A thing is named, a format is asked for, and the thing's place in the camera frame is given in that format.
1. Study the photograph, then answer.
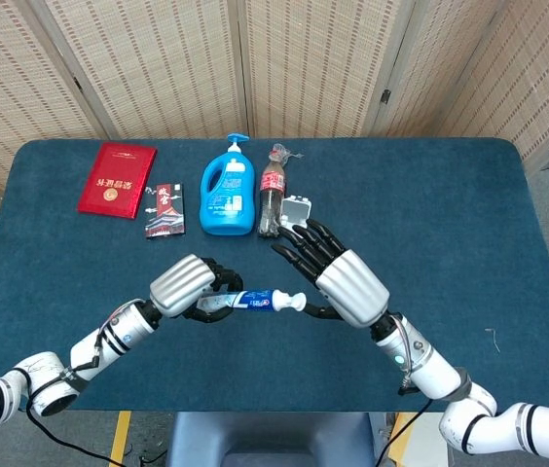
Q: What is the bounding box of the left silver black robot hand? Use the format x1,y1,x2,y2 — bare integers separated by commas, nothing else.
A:
149,253,245,325

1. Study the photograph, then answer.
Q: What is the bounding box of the dark printed palace booklet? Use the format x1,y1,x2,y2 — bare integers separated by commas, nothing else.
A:
143,182,187,240

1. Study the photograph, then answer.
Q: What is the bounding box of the small white box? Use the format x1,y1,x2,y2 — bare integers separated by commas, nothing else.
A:
281,195,313,229

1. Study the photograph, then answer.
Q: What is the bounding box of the yellow cardboard box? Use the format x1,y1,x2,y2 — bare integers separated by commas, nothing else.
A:
386,412,444,467

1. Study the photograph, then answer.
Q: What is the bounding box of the blue pump detergent bottle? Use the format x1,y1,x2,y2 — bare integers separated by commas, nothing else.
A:
199,132,256,237

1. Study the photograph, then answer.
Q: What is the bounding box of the blue white toothpaste tube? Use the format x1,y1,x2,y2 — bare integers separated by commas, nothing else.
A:
196,288,308,313

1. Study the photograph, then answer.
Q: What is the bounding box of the cola bottle with red label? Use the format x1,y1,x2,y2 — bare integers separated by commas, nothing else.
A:
256,142,304,239

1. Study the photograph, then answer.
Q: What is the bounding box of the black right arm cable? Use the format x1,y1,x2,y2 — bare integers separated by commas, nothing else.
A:
375,378,434,467

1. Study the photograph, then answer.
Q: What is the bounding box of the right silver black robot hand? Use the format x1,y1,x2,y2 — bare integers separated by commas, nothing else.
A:
271,218,391,328

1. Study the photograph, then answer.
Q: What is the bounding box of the dark blue carpeted table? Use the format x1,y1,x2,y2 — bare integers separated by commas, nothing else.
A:
0,137,549,413

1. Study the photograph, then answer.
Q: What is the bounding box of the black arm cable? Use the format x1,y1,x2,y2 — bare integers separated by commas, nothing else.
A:
24,396,128,467
375,378,434,467

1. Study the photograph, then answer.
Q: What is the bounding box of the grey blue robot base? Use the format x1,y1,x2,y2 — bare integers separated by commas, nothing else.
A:
165,411,378,467

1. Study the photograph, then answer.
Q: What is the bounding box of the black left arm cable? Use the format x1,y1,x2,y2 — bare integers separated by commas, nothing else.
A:
24,396,128,467

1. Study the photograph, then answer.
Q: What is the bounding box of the red certificate book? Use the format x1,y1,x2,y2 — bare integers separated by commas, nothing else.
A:
76,141,159,220

